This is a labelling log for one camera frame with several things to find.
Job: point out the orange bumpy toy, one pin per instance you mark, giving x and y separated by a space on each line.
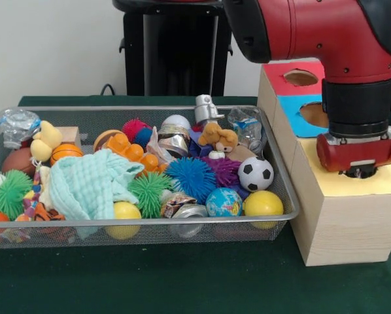
130 152

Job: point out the blue spiky ball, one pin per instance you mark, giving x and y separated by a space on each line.
191 178

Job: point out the green spiky ball with eyes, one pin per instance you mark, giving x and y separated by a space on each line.
9 193

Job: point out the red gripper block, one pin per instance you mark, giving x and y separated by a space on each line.
359 156

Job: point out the clear mesh bin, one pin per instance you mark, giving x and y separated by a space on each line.
71 239

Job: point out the silver toy robot figure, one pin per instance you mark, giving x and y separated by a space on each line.
206 108

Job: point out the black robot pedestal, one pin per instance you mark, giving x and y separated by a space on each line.
176 52

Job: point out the black and white soccer ball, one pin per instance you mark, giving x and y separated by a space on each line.
255 173

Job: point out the yellow ball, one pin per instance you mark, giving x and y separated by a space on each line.
123 212
263 203

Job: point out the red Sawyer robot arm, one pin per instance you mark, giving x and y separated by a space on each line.
326 33

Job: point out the dark green table cloth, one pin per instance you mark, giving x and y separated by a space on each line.
182 281

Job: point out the wooden box with three holes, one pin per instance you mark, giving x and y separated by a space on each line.
346 226

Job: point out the brown plush teddy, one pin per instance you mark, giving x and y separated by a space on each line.
218 137

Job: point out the small globe ball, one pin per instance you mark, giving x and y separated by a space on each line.
223 201

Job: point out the mint green cloth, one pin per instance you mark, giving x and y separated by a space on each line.
84 186

